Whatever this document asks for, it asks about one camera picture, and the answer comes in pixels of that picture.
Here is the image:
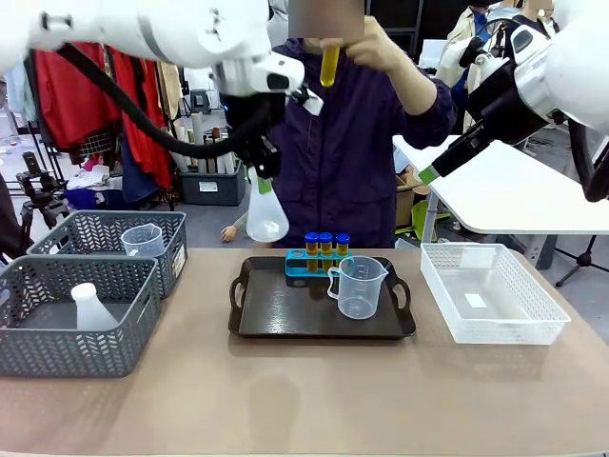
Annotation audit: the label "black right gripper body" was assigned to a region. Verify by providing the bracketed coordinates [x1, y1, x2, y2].
[466, 58, 557, 145]

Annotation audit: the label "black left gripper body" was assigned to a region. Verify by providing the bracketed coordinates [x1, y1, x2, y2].
[222, 92, 287, 162]

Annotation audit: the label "white translucent conical flask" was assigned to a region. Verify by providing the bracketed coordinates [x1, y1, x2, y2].
[69, 282, 120, 332]
[245, 166, 291, 244]

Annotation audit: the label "yellow liquid test tube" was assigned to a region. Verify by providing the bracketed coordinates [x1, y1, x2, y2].
[319, 40, 343, 89]

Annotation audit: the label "clear plastic measuring beaker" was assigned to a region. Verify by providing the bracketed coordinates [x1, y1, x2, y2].
[120, 223, 164, 259]
[326, 255, 389, 320]

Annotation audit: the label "person's left forearm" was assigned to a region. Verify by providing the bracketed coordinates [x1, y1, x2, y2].
[387, 50, 440, 118]

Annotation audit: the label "person's left hand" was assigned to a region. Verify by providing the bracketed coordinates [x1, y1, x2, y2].
[319, 16, 406, 73]

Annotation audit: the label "grey storage bin with label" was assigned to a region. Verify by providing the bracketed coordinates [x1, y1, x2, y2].
[179, 161, 247, 208]

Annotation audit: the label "tall white paper roll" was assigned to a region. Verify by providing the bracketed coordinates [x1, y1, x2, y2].
[191, 111, 209, 175]

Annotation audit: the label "small black stool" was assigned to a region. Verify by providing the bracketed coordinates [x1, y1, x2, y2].
[189, 88, 211, 115]

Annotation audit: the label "white side table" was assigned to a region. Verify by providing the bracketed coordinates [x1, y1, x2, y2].
[392, 134, 609, 270]

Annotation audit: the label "brown cardboard box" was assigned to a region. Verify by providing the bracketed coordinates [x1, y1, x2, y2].
[396, 169, 432, 228]

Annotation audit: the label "person in purple jacket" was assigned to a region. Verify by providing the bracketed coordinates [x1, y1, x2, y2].
[265, 37, 459, 249]

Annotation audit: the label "background person in dark vest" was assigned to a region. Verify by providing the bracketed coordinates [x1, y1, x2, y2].
[489, 0, 558, 53]

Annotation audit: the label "background person in beige coat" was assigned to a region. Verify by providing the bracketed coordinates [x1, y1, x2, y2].
[446, 0, 492, 49]

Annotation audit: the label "beige hanging garment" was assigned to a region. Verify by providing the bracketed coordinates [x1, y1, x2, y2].
[156, 60, 183, 120]

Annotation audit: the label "blue test tube rack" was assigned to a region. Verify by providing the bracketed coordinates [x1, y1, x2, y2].
[284, 249, 356, 278]

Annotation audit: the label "blue hanging garment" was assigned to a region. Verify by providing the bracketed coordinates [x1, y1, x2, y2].
[119, 135, 161, 207]

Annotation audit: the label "black tripod stand legs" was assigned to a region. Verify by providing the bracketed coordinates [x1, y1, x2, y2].
[555, 234, 609, 288]

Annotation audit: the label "white perforated plastic basket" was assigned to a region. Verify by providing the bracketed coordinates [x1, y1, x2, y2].
[420, 242, 572, 346]

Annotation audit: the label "red hanging garment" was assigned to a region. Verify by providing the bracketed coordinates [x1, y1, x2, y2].
[33, 41, 173, 191]

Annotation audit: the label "black clothes rack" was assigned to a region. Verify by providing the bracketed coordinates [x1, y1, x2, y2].
[23, 42, 176, 211]

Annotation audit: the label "large grey woven plastic basket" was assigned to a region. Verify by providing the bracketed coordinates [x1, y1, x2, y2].
[0, 255, 163, 379]

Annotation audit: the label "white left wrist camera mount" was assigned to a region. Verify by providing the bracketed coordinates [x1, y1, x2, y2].
[287, 84, 325, 116]

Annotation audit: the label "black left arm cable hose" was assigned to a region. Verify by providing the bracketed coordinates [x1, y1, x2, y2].
[55, 42, 270, 159]

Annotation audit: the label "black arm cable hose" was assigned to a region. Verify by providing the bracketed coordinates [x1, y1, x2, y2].
[565, 118, 609, 204]
[55, 42, 270, 159]

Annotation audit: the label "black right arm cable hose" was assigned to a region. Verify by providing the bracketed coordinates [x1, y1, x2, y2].
[565, 118, 609, 204]

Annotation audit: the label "black plastic tray with handles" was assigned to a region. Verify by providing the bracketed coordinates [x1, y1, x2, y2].
[227, 255, 418, 340]

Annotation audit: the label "camera on black tripod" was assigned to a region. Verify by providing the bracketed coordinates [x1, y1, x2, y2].
[15, 150, 71, 261]

